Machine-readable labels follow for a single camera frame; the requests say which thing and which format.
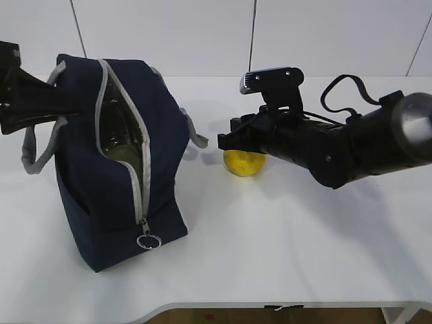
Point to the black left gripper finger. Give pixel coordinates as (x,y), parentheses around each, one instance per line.
(30,123)
(33,98)

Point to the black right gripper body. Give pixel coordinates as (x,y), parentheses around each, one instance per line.
(276,133)

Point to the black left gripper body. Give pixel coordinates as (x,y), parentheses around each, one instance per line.
(10,103)

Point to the yellow pear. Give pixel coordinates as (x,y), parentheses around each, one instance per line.
(242,163)

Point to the navy blue lunch bag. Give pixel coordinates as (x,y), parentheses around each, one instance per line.
(114,212)

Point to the green lid glass container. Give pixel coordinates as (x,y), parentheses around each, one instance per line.
(119,132)

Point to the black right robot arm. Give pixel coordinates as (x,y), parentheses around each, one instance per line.
(394,137)

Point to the white table leg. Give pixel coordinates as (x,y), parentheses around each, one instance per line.
(399,315)

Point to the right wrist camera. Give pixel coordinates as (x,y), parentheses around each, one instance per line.
(279,87)

